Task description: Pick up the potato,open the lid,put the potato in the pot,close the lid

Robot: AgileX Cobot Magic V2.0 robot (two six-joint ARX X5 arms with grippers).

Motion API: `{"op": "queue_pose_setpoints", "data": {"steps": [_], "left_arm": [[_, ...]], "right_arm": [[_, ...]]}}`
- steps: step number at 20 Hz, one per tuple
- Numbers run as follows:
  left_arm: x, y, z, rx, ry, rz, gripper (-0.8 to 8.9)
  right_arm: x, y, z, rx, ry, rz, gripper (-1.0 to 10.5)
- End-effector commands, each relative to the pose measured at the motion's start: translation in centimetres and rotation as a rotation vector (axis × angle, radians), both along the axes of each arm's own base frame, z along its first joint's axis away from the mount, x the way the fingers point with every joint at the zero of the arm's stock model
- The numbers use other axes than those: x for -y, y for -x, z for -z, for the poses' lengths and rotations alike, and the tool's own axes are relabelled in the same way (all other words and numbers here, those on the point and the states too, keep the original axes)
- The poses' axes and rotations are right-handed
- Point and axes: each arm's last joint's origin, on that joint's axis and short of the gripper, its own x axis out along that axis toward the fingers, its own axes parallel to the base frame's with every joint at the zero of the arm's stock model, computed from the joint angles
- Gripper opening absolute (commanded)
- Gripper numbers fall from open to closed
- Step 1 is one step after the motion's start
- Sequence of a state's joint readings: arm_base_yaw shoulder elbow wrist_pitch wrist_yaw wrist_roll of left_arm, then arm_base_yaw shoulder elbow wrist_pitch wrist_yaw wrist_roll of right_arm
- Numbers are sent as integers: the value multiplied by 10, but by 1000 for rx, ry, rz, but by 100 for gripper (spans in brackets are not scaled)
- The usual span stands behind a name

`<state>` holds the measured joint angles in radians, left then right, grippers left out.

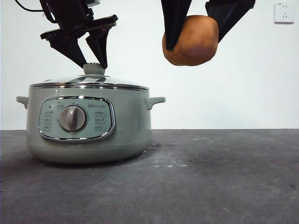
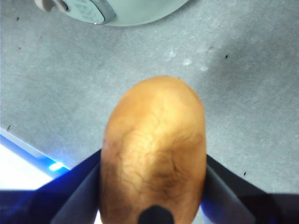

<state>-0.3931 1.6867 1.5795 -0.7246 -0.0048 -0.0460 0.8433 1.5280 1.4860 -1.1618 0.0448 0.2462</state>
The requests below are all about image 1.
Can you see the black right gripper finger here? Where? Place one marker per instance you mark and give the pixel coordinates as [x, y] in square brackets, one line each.
[229, 14]
[174, 21]

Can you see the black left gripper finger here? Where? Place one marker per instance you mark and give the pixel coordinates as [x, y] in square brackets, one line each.
[99, 44]
[67, 47]

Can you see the brown potato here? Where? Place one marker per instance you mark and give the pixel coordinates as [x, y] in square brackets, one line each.
[196, 44]

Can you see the glass lid with green knob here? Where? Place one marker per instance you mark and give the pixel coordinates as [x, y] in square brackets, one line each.
[93, 80]

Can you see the pale green electric pot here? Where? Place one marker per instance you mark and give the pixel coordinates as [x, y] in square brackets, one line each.
[130, 121]

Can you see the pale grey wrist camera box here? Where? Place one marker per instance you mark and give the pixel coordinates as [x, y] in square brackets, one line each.
[94, 2]

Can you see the white wall socket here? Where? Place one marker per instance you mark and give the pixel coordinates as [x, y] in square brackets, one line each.
[284, 12]

